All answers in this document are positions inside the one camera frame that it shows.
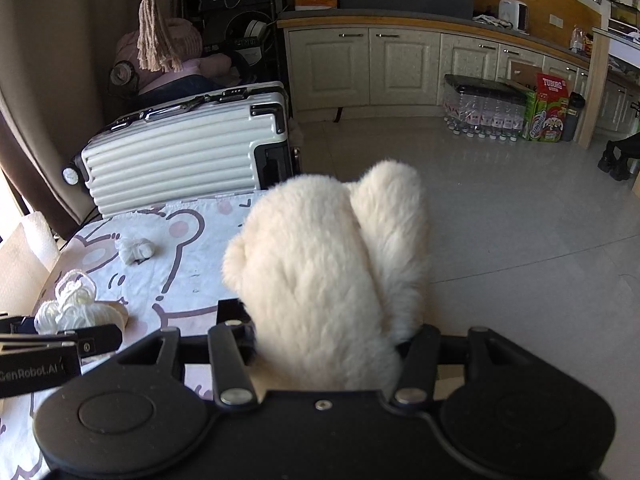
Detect fluffy cream mitten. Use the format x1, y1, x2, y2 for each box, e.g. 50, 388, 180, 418
221, 160, 428, 392

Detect white ribbed suitcase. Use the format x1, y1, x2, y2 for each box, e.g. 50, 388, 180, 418
62, 81, 295, 217

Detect pink bedding bundle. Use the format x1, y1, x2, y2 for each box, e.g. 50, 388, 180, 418
108, 18, 232, 96

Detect cartoon bear bedsheet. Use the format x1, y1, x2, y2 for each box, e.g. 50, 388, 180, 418
0, 190, 271, 480

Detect black stand on floor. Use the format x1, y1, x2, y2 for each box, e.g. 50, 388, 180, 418
598, 133, 640, 181

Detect white yarn bundle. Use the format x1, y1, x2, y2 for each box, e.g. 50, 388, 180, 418
34, 270, 129, 335

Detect wooden table leg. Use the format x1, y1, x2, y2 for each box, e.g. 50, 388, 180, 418
577, 28, 611, 150

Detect white toaster appliance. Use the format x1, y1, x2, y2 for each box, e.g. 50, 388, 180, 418
498, 0, 528, 32

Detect brown curtain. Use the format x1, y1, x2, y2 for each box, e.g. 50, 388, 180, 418
1, 0, 102, 238

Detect cream kitchen cabinets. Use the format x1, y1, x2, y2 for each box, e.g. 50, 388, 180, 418
278, 8, 640, 134

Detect red green carton box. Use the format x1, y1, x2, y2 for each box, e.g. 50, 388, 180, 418
523, 72, 570, 143

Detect pink fringed tassel cloth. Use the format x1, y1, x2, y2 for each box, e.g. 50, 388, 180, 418
137, 0, 182, 73

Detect white cloth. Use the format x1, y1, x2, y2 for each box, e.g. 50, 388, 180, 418
115, 237, 155, 266

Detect pack of water bottles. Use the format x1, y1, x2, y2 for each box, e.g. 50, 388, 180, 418
442, 74, 527, 142

